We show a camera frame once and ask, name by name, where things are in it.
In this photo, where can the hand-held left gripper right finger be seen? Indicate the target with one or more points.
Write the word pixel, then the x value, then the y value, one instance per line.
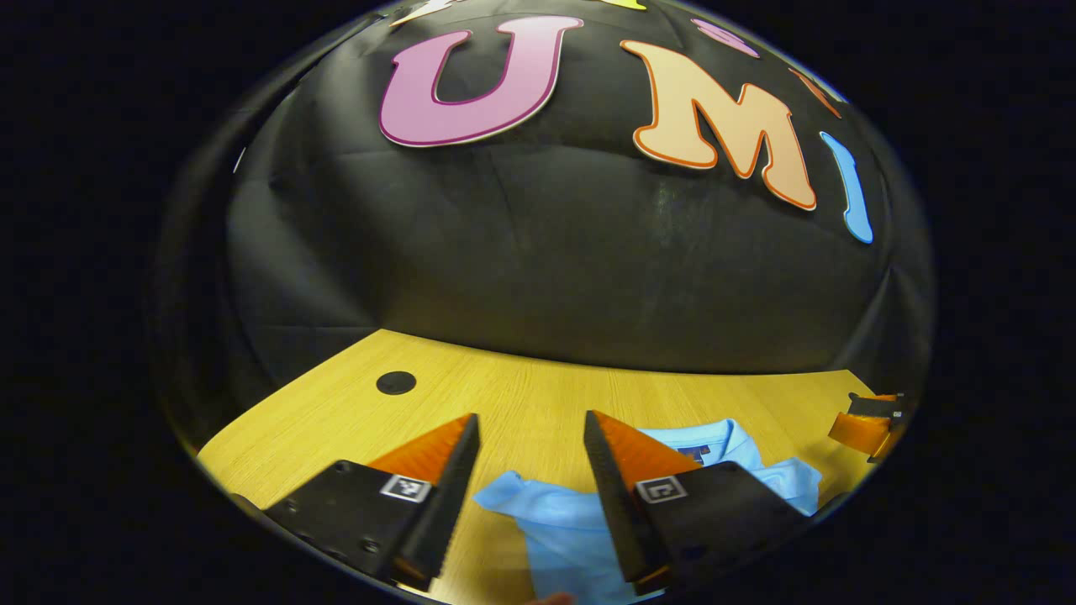
pixel 618 504

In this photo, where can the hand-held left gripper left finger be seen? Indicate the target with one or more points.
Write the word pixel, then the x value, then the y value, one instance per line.
pixel 441 512

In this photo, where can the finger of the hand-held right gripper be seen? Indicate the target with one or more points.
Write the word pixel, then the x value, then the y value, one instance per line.
pixel 862 430

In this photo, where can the light blue polo T-shirt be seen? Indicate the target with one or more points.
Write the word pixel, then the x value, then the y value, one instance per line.
pixel 555 521

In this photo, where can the black backdrop cloth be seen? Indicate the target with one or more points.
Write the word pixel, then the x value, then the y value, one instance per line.
pixel 546 269

